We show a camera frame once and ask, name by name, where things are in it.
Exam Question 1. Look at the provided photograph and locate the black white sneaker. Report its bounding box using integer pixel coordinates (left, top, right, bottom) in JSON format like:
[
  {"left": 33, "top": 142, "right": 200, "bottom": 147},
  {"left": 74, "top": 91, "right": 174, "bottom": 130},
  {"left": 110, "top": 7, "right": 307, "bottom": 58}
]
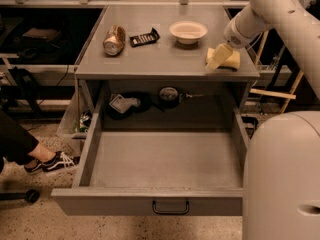
[{"left": 24, "top": 151, "right": 80, "bottom": 174}]

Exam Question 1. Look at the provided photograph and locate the black tape roll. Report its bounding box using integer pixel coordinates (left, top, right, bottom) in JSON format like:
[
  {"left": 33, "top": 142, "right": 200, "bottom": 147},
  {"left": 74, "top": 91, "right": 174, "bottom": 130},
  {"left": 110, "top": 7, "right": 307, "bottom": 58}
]
[{"left": 158, "top": 86, "right": 182, "bottom": 109}]

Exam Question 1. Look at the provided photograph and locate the white paper bowl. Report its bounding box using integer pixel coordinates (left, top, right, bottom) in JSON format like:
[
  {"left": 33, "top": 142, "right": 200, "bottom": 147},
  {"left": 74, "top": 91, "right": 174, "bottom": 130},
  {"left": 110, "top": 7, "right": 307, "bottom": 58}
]
[{"left": 169, "top": 21, "right": 208, "bottom": 45}]

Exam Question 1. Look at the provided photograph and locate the black chair caster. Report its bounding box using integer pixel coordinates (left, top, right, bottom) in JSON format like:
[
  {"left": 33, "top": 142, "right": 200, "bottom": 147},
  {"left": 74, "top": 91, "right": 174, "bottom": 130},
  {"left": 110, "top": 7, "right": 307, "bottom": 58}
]
[{"left": 0, "top": 189, "right": 40, "bottom": 203}]

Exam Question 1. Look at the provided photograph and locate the yellow sponge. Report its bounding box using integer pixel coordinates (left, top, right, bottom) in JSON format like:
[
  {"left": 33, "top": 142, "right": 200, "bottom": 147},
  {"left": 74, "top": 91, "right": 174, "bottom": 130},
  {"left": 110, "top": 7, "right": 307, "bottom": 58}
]
[{"left": 217, "top": 50, "right": 241, "bottom": 69}]

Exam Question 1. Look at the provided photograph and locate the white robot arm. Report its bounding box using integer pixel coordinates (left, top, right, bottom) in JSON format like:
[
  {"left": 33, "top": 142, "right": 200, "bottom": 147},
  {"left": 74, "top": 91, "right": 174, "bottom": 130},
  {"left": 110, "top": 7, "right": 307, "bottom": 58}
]
[{"left": 224, "top": 0, "right": 320, "bottom": 240}]

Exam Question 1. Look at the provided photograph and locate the black drawer handle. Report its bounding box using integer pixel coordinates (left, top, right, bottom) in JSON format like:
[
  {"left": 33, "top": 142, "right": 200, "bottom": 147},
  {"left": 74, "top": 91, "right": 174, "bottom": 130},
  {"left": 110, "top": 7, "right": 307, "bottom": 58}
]
[{"left": 152, "top": 201, "right": 190, "bottom": 215}]

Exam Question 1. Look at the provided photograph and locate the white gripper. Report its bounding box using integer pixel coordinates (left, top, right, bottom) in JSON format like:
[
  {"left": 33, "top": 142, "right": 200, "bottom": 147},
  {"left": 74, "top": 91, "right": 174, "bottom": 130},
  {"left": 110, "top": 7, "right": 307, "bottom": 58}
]
[{"left": 206, "top": 17, "right": 257, "bottom": 70}]

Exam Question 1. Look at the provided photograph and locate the wooden easel frame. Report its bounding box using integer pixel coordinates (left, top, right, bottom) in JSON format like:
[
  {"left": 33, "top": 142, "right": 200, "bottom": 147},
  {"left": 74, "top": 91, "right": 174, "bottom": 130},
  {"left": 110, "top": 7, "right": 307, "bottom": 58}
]
[{"left": 249, "top": 30, "right": 303, "bottom": 113}]

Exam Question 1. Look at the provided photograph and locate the grey cabinet counter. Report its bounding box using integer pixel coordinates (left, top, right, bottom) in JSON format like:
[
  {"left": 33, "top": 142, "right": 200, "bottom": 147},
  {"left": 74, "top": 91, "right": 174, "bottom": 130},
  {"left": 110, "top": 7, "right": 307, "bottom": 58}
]
[{"left": 76, "top": 4, "right": 259, "bottom": 129}]

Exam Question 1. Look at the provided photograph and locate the crumpled chip bag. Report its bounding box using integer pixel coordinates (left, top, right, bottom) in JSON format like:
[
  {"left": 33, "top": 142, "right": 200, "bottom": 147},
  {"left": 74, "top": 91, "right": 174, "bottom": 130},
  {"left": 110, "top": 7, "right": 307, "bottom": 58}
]
[{"left": 109, "top": 94, "right": 140, "bottom": 114}]

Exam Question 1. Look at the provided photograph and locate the grey open top drawer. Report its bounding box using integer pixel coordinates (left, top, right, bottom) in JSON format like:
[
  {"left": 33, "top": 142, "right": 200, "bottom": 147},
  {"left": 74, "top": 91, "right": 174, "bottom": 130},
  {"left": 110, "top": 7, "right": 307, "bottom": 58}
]
[{"left": 52, "top": 113, "right": 248, "bottom": 216}]

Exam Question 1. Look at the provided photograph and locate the clear plastic bin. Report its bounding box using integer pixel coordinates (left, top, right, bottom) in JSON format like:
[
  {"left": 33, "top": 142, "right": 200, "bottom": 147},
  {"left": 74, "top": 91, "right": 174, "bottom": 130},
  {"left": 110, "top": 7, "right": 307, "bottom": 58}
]
[{"left": 57, "top": 93, "right": 88, "bottom": 153}]

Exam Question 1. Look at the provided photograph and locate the crushed soda can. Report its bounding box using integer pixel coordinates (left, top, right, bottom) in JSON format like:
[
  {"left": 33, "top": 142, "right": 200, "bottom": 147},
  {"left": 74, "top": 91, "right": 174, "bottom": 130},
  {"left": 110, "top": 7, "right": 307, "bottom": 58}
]
[{"left": 103, "top": 25, "right": 126, "bottom": 56}]

